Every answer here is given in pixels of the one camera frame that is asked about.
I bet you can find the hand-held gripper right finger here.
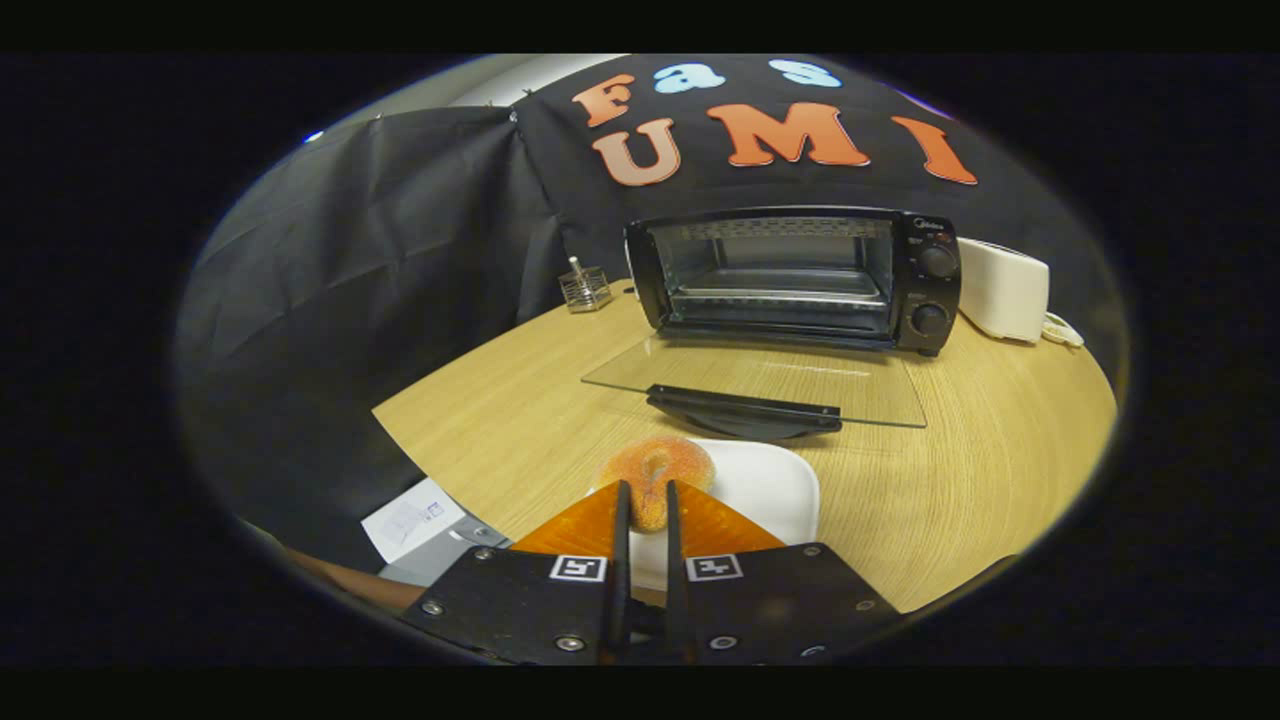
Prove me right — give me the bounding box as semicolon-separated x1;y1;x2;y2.
664;480;906;666

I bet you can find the white toaster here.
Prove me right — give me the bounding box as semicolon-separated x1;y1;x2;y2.
957;238;1051;345

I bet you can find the black backdrop cloth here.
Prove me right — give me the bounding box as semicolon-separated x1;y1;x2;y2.
170;54;1131;576

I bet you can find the round golden bread bun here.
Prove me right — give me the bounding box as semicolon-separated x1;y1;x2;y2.
597;435;717;534

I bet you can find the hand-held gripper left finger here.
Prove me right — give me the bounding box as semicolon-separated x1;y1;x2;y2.
400;480;633;666

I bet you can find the white paper sheet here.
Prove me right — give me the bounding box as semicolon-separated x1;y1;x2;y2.
360;478;468;564

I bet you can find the metal wire holder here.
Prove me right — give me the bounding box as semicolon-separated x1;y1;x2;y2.
558;256;614;315

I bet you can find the white plate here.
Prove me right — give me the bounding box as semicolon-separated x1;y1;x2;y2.
628;438;821;593

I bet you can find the black toaster oven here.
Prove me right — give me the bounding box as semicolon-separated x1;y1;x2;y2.
581;205;963;441

